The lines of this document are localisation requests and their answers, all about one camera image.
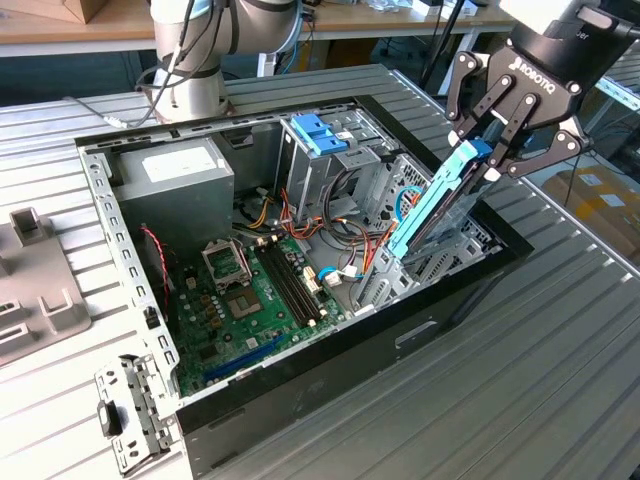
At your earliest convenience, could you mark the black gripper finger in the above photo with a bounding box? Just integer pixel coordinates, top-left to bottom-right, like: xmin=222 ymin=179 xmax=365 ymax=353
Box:
xmin=443 ymin=51 xmax=517 ymax=147
xmin=463 ymin=91 xmax=596 ymax=207

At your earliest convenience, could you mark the hard disk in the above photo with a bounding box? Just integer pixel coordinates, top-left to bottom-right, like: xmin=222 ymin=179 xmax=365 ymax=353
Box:
xmin=387 ymin=138 xmax=501 ymax=261

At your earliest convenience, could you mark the light blue data wire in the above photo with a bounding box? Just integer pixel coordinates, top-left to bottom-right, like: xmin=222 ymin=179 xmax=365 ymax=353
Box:
xmin=393 ymin=184 xmax=420 ymax=224

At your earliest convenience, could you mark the red yellow disk power wire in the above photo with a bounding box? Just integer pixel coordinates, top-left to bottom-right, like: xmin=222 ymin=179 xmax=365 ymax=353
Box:
xmin=359 ymin=192 xmax=421 ymax=274

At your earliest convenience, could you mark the metal disk bay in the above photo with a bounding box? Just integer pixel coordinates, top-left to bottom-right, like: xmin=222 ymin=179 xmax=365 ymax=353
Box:
xmin=349 ymin=152 xmax=504 ymax=317

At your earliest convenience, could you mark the black tripod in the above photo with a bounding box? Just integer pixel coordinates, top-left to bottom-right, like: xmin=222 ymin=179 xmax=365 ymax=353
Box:
xmin=379 ymin=0 xmax=469 ymax=101

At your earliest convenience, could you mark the large labelled cardboard box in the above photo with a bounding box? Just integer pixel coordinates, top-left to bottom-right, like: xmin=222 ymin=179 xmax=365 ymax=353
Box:
xmin=542 ymin=167 xmax=640 ymax=261

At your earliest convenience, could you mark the metal drive cage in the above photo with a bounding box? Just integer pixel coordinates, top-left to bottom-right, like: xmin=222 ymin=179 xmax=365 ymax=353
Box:
xmin=273 ymin=106 xmax=401 ymax=226

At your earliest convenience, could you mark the black RAM slot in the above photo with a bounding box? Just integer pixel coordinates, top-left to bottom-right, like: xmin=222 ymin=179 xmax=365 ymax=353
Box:
xmin=267 ymin=239 xmax=319 ymax=326
xmin=256 ymin=240 xmax=308 ymax=328
xmin=261 ymin=240 xmax=313 ymax=327
xmin=273 ymin=238 xmax=325 ymax=325

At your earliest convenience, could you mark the thin metal locking lever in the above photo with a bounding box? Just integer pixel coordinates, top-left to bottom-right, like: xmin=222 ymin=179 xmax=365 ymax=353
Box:
xmin=238 ymin=242 xmax=253 ymax=287

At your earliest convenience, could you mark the metal socket cover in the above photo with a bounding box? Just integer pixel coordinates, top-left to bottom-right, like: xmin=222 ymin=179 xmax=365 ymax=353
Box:
xmin=200 ymin=238 xmax=252 ymax=291

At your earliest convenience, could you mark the black open PC case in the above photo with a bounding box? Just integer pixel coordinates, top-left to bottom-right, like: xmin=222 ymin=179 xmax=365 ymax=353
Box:
xmin=73 ymin=94 xmax=535 ymax=480

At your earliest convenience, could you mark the CPU socket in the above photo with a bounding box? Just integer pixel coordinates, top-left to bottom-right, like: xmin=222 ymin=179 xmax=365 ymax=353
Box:
xmin=223 ymin=283 xmax=265 ymax=322

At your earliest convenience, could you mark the grey power supply box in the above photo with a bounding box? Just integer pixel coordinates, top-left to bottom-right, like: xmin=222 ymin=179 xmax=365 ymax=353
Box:
xmin=112 ymin=137 xmax=236 ymax=261

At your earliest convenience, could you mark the green motherboard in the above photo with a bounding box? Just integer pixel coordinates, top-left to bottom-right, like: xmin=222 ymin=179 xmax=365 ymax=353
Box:
xmin=172 ymin=233 xmax=351 ymax=399

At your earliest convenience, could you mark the blue expansion slot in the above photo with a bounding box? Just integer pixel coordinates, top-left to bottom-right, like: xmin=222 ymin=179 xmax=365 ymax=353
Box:
xmin=202 ymin=333 xmax=287 ymax=384

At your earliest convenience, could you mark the black case fan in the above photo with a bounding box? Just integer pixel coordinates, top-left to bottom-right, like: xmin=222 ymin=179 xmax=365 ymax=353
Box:
xmin=132 ymin=222 xmax=177 ymax=321

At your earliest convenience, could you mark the small brown cardboard box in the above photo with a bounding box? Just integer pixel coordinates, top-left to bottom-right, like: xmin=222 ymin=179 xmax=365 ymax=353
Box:
xmin=39 ymin=0 xmax=109 ymax=25

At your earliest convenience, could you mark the grey parts rack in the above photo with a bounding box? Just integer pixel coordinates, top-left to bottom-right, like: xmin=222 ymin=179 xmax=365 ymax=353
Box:
xmin=0 ymin=207 xmax=95 ymax=369

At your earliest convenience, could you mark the blue plastic drive bracket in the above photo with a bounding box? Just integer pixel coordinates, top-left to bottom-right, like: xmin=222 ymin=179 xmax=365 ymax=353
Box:
xmin=289 ymin=113 xmax=349 ymax=157

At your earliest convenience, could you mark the coloured power wire bundle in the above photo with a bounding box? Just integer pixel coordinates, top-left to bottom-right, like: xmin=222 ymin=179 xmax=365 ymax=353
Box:
xmin=232 ymin=187 xmax=396 ymax=281

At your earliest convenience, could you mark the short thin blue wire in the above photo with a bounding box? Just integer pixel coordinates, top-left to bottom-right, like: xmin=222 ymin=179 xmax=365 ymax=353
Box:
xmin=317 ymin=266 xmax=364 ymax=290

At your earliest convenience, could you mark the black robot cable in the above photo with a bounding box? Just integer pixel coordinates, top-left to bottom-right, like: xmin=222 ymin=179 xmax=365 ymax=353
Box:
xmin=134 ymin=0 xmax=226 ymax=101
xmin=74 ymin=94 xmax=151 ymax=129

